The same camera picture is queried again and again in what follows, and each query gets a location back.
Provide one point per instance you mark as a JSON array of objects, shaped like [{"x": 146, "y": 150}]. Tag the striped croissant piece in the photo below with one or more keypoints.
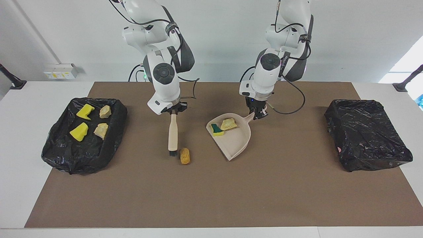
[
  {"x": 228, "y": 124},
  {"x": 105, "y": 111},
  {"x": 100, "y": 130}
]

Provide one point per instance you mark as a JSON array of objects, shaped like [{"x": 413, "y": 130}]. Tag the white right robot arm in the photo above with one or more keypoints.
[{"x": 163, "y": 79}]

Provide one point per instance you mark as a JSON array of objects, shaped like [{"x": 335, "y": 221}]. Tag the black stand foot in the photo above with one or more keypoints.
[
  {"x": 401, "y": 86},
  {"x": 16, "y": 83}
]

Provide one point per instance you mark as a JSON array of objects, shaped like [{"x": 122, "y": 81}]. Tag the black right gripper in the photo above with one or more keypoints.
[{"x": 175, "y": 107}]

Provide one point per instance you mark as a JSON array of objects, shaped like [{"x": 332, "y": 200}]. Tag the light blue plastic item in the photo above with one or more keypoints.
[{"x": 420, "y": 101}]

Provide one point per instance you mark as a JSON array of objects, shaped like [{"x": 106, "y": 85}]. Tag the beige plastic dustpan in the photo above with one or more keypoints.
[{"x": 233, "y": 138}]

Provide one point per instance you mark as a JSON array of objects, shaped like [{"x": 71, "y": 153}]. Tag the yellow sponge piece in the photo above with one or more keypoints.
[
  {"x": 79, "y": 131},
  {"x": 85, "y": 111},
  {"x": 217, "y": 130}
]

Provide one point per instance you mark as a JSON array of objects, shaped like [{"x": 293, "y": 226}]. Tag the white wall socket box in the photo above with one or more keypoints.
[{"x": 61, "y": 71}]

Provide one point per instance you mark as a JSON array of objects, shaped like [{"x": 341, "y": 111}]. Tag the black bag lined bin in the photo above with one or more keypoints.
[
  {"x": 366, "y": 132},
  {"x": 59, "y": 155}
]

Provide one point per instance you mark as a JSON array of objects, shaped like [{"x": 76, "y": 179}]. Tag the beige brush with black bristles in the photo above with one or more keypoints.
[{"x": 172, "y": 135}]

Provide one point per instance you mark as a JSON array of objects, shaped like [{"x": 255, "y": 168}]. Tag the brown table mat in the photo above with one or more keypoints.
[{"x": 211, "y": 205}]

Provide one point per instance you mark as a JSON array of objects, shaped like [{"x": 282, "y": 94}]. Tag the brown bread nugget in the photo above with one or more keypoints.
[{"x": 184, "y": 156}]

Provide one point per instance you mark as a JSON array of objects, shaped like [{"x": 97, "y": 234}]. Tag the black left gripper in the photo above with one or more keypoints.
[{"x": 256, "y": 105}]

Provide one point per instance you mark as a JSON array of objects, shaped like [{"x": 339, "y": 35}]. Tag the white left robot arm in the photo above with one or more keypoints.
[{"x": 267, "y": 72}]

